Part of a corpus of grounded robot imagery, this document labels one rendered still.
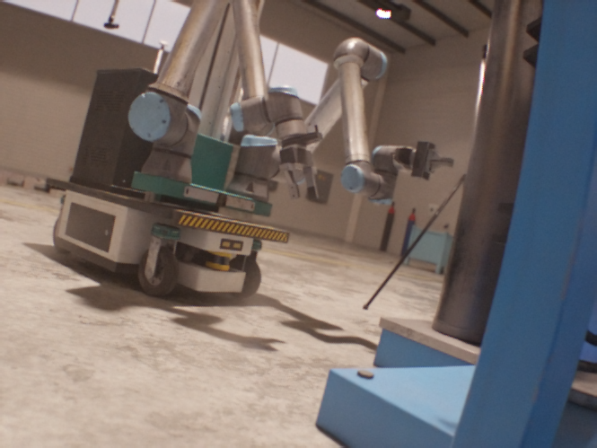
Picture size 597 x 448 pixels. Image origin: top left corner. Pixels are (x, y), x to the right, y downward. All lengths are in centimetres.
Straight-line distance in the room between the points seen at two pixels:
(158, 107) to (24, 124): 1197
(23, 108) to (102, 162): 1146
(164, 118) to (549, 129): 141
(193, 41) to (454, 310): 118
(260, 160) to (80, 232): 80
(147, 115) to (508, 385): 149
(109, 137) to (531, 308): 199
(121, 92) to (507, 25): 150
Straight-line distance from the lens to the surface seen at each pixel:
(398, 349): 157
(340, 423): 99
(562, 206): 38
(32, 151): 1362
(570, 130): 40
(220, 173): 225
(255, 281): 219
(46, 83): 1375
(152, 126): 170
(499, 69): 165
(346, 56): 205
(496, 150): 157
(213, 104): 230
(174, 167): 186
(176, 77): 175
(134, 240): 195
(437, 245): 928
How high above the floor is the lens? 38
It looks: 2 degrees down
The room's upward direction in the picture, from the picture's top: 13 degrees clockwise
